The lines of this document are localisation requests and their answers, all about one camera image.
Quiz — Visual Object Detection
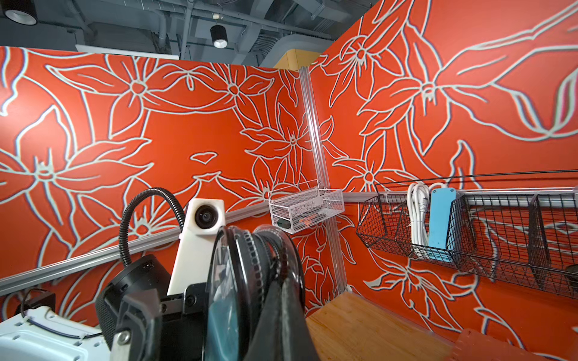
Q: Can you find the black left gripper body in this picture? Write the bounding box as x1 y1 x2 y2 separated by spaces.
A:
96 255 208 360

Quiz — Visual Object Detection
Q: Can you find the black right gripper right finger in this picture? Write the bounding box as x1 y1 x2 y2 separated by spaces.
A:
281 278 320 361

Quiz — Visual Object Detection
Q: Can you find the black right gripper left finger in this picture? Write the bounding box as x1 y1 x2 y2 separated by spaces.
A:
244 281 282 361

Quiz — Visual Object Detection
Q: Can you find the green charger plug front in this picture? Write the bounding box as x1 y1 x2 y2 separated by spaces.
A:
205 290 239 360

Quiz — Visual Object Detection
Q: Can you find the black round zip pouch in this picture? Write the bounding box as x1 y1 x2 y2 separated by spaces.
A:
203 224 305 360

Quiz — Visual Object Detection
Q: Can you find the green screwdriver in box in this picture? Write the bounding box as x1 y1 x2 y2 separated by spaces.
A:
276 218 300 230

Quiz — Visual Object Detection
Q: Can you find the orange plastic tool case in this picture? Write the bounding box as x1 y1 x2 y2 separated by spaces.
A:
446 329 549 361

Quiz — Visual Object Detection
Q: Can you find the blue power strip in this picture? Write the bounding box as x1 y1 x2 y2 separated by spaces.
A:
427 187 457 263

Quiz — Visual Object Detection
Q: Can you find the black round item in basket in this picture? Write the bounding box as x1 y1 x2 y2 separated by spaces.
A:
564 264 578 293

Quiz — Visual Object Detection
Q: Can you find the ceiling spot lamp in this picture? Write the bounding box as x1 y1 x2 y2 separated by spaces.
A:
210 25 229 49

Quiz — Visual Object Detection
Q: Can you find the ceiling spot lamp corner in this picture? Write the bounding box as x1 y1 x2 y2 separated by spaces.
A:
1 0 38 26

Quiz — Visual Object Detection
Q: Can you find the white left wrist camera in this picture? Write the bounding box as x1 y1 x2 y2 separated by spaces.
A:
167 198 226 296

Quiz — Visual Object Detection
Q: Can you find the aluminium frame post left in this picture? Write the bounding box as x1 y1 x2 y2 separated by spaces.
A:
298 66 347 295

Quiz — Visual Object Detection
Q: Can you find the clear acrylic wall box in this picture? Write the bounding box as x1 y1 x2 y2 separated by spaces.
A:
266 180 345 235

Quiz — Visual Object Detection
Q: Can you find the white power strip cord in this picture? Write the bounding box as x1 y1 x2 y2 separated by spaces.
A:
406 181 432 260

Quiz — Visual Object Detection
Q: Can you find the black wire wall basket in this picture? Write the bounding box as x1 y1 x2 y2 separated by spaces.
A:
356 170 577 298

